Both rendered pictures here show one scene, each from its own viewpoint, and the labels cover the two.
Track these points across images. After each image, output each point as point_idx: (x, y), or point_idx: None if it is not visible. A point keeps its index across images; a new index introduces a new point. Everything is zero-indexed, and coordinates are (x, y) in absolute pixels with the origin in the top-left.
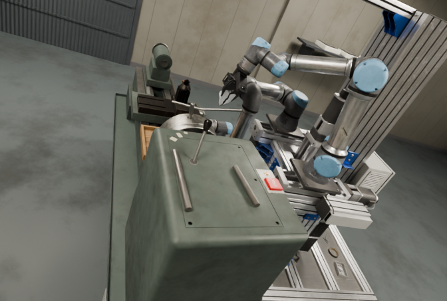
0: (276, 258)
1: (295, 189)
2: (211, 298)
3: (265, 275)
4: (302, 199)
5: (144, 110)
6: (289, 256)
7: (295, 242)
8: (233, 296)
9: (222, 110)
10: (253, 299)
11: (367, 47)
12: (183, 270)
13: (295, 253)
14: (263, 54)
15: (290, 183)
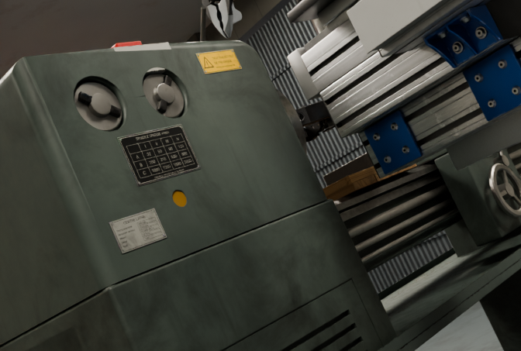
0: (11, 139)
1: (320, 46)
2: (19, 296)
3: (36, 195)
4: (360, 56)
5: (334, 178)
6: (22, 121)
7: (1, 83)
8: (43, 281)
9: (201, 37)
10: (87, 290)
11: None
12: None
13: (25, 108)
14: None
15: (308, 46)
